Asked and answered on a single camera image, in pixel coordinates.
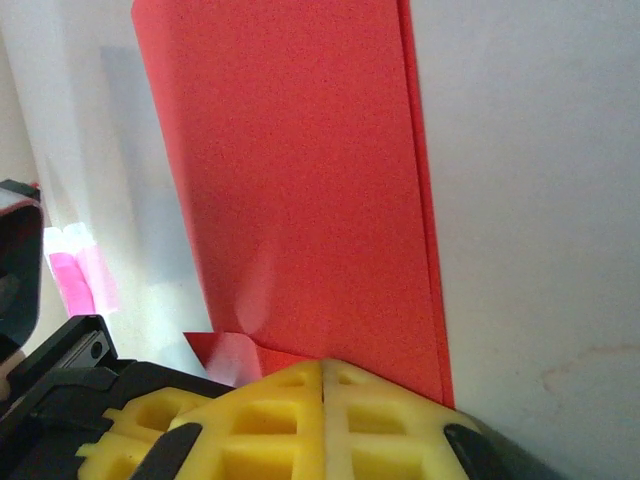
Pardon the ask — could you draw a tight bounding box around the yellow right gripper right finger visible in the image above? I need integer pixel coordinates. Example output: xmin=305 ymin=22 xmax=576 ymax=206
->
xmin=322 ymin=360 xmax=566 ymax=480

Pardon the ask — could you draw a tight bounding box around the pink sticky note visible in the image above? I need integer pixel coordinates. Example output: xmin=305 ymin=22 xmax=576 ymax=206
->
xmin=45 ymin=223 xmax=122 ymax=317

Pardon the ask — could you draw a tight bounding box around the red paper sheet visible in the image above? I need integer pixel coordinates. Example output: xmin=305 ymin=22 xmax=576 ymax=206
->
xmin=130 ymin=0 xmax=456 ymax=407

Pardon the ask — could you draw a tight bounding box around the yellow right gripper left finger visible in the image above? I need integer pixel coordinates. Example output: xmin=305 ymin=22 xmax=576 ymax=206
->
xmin=74 ymin=358 xmax=327 ymax=480

